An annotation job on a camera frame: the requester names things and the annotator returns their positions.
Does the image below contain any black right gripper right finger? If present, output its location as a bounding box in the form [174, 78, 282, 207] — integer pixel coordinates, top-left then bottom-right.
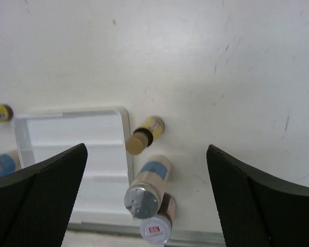
[207, 145, 309, 246]

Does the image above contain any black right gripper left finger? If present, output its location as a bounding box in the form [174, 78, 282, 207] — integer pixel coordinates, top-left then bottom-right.
[0, 143, 88, 246]

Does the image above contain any blue label shaker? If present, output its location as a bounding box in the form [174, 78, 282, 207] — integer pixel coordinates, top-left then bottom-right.
[124, 155, 172, 219]
[0, 150, 21, 177]

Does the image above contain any yellow bottle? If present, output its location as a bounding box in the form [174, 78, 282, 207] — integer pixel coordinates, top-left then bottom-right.
[0, 104, 13, 122]

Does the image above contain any white cap spice jar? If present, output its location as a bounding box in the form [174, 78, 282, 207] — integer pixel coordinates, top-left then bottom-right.
[140, 193, 176, 245]

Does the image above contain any yellow bottle tan cap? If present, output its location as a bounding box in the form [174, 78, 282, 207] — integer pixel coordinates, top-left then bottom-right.
[125, 116, 164, 155]

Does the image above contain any white tiered plastic tray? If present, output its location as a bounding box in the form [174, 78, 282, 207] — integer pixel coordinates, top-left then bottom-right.
[12, 108, 225, 246]

